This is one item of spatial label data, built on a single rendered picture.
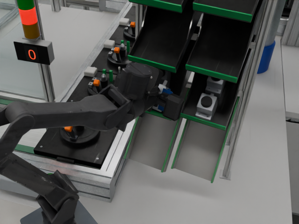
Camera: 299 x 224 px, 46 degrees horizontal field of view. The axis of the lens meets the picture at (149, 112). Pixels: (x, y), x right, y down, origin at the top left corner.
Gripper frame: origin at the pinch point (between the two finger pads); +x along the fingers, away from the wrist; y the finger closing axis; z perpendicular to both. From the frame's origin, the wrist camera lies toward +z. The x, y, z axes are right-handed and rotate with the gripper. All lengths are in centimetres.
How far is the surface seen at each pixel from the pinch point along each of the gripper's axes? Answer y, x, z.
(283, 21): -13, 138, 7
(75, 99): 41, 25, -28
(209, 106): -13.7, 5.3, -0.6
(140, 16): 11.6, 5.6, 15.6
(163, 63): 0.2, 0.5, 7.4
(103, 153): 15.2, 7.2, -31.9
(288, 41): -20, 131, -1
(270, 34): -13, 92, 6
